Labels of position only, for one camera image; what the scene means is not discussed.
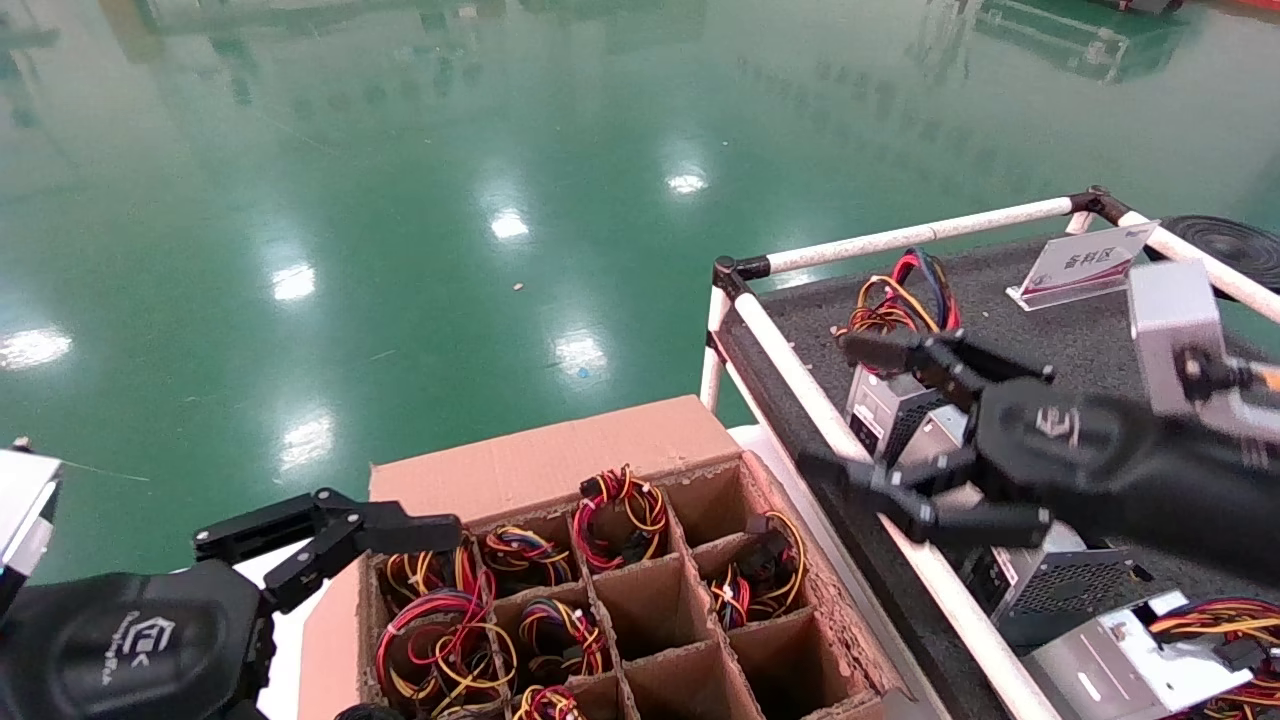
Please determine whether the wire harness bundle top left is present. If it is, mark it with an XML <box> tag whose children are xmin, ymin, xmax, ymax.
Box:
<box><xmin>374</xmin><ymin>589</ymin><xmax>517</xmax><ymax>719</ymax></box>

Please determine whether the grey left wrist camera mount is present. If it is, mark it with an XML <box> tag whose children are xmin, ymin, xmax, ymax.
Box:
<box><xmin>0</xmin><ymin>449</ymin><xmax>64</xmax><ymax>612</ymax></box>

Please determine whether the wire harness bundle bottom cell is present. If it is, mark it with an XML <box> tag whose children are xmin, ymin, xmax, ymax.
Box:
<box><xmin>707</xmin><ymin>510</ymin><xmax>810</xmax><ymax>632</ymax></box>

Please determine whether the wire harness bundle far left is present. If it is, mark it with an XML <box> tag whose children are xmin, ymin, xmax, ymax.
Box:
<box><xmin>511</xmin><ymin>685</ymin><xmax>587</xmax><ymax>720</ymax></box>

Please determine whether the brown cardboard divider box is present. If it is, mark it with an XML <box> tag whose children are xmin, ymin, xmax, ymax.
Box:
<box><xmin>297</xmin><ymin>394</ymin><xmax>906</xmax><ymax>720</ymax></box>

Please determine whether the clear acrylic sign stand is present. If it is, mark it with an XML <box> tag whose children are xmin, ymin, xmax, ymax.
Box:
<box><xmin>1006</xmin><ymin>220</ymin><xmax>1162</xmax><ymax>312</ymax></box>

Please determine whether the silver black flight case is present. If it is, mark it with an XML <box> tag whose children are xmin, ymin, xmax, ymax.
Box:
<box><xmin>974</xmin><ymin>0</ymin><xmax>1187</xmax><ymax>84</ymax></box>

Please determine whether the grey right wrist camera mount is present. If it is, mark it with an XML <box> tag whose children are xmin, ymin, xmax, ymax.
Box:
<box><xmin>1127</xmin><ymin>261</ymin><xmax>1280</xmax><ymax>447</ymax></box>

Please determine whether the wire harness bundle cell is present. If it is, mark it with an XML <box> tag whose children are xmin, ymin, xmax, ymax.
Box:
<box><xmin>516</xmin><ymin>597</ymin><xmax>610</xmax><ymax>687</ymax></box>
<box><xmin>707</xmin><ymin>510</ymin><xmax>810</xmax><ymax>632</ymax></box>

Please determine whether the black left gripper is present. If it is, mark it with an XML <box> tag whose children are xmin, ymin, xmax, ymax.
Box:
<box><xmin>0</xmin><ymin>489</ymin><xmax>464</xmax><ymax>720</ymax></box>

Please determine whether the wire harness bundle middle cell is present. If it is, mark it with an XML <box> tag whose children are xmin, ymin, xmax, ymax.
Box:
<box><xmin>516</xmin><ymin>597</ymin><xmax>610</xmax><ymax>687</ymax></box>

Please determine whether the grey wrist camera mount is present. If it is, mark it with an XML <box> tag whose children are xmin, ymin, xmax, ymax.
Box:
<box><xmin>0</xmin><ymin>449</ymin><xmax>64</xmax><ymax>612</ymax></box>
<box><xmin>1127</xmin><ymin>261</ymin><xmax>1280</xmax><ymax>447</ymax></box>

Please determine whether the white pipe table frame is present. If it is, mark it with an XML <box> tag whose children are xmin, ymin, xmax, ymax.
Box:
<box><xmin>699</xmin><ymin>185</ymin><xmax>1280</xmax><ymax>720</ymax></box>

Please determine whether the black ribbed round disc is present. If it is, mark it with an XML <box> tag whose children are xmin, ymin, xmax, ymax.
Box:
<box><xmin>1159</xmin><ymin>214</ymin><xmax>1280</xmax><ymax>297</ymax></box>

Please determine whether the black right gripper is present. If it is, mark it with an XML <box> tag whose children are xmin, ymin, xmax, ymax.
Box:
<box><xmin>796</xmin><ymin>329</ymin><xmax>1280</xmax><ymax>587</ymax></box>

